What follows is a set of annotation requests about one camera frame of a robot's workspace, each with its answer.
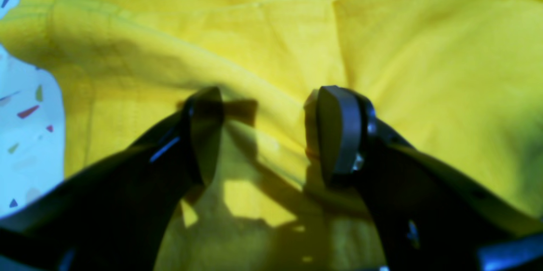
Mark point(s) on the yellow orange T-shirt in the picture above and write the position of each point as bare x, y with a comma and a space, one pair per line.
460, 79

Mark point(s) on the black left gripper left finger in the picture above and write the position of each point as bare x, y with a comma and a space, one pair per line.
112, 215

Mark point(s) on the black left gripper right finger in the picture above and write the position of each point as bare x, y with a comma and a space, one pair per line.
429, 215

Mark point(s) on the white terrazzo pattern tablecloth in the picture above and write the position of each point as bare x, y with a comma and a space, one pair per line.
32, 127

